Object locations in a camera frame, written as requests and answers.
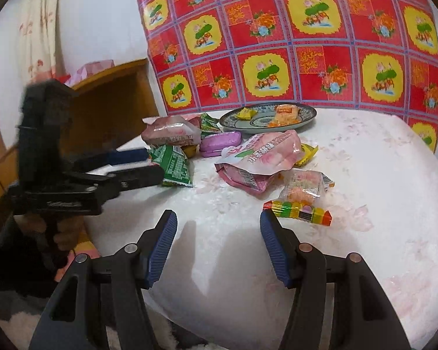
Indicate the colourful candy tube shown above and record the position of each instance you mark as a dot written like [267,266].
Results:
[303,213]

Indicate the small green snack packet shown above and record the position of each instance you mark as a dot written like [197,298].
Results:
[208,124]

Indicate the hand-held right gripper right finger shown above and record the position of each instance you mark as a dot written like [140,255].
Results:
[273,248]

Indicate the clear packet with orange snacks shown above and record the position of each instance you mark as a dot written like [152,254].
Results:
[303,187]

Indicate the large pink snack bag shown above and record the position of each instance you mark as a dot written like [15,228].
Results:
[262,149]

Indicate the orange snack packet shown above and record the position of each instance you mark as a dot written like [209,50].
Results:
[286,115]

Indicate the person's left hand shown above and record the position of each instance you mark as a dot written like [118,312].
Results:
[67,237]

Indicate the purple plastic case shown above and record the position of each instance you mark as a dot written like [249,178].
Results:
[221,143]

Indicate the pale floral curtain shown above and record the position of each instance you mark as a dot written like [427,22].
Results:
[40,25]

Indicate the red floral printed cloth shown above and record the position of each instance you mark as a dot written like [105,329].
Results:
[270,43]

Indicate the wooden cabinet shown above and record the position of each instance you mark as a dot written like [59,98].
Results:
[106,109]

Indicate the small yellow snack packet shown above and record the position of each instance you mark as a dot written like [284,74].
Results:
[190,151]
[247,113]

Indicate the pink patterned box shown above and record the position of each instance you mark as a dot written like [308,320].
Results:
[87,71]

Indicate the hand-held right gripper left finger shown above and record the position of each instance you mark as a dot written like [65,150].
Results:
[163,248]

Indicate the patterned ceramic plate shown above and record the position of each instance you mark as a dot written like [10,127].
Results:
[259,122]

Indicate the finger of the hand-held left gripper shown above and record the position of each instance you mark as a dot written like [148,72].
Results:
[126,156]
[140,178]

